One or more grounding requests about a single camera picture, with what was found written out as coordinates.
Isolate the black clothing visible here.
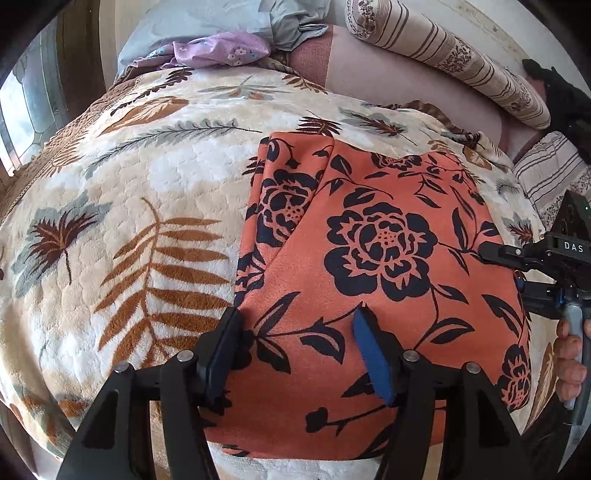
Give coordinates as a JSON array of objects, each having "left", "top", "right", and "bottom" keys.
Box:
[{"left": 522, "top": 59, "right": 591, "bottom": 162}]

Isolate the pink quilted cushion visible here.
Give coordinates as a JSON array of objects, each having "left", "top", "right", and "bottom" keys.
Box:
[{"left": 288, "top": 23, "right": 509, "bottom": 153}]

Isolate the wide striped floral pillow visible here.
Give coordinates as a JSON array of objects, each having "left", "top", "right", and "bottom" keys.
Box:
[{"left": 512, "top": 130, "right": 591, "bottom": 227}]

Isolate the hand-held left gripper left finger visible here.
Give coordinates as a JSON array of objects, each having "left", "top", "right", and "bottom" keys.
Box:
[{"left": 55, "top": 306, "right": 244, "bottom": 480}]

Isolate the wooden window frame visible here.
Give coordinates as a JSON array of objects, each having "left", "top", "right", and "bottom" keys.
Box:
[{"left": 51, "top": 0, "right": 123, "bottom": 125}]

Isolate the leaf print blanket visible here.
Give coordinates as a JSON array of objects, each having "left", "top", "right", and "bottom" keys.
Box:
[{"left": 0, "top": 67, "right": 548, "bottom": 480}]

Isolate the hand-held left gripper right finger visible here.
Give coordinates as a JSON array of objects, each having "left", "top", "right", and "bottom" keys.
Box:
[{"left": 352, "top": 306, "right": 536, "bottom": 480}]

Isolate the person's right hand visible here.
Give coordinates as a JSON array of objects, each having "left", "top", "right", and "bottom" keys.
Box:
[{"left": 554, "top": 318, "right": 591, "bottom": 409}]

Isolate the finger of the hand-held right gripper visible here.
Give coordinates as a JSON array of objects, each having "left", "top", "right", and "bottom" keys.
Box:
[
  {"left": 513, "top": 272, "right": 572, "bottom": 319},
  {"left": 478, "top": 240, "right": 552, "bottom": 273}
]

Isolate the purple floral cloth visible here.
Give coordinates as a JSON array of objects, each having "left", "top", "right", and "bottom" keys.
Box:
[{"left": 134, "top": 32, "right": 271, "bottom": 70}]

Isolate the long striped floral pillow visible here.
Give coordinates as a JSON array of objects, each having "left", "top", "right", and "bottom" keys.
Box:
[{"left": 345, "top": 0, "right": 551, "bottom": 130}]

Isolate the orange floral shirt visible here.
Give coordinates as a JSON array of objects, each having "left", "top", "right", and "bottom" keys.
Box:
[{"left": 203, "top": 131, "right": 532, "bottom": 462}]

